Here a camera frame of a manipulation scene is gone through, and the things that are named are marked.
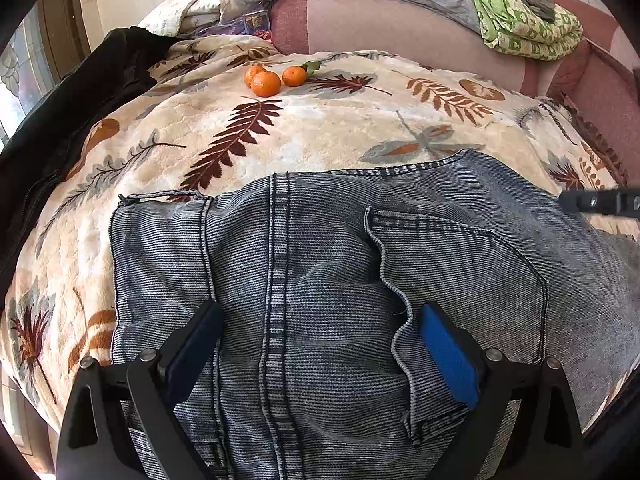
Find green printed blanket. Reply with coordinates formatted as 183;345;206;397
442;0;583;63

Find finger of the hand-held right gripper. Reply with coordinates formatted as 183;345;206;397
559;186;640;216

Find white quilted cloth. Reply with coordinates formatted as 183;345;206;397
137;0;273;38

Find patterned glass window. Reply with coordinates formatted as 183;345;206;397
0;20;51;148

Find leaf-printed beige blanket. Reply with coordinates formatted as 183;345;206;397
0;37;631;441

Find large tangerine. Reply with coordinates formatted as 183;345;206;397
250;70;282;98

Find blue denim pants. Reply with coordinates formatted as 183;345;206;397
109;149;640;480

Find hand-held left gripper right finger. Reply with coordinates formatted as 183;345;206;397
419;301;586;480

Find black jacket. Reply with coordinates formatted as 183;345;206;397
0;26;183;281

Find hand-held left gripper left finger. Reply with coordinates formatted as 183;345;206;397
55;299;226;480

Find tangerine with green leaf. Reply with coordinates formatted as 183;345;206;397
282;60;323;87

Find purple packet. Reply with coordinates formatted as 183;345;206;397
240;10;273;33

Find pink upholstered backrest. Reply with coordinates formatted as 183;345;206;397
270;0;640;181

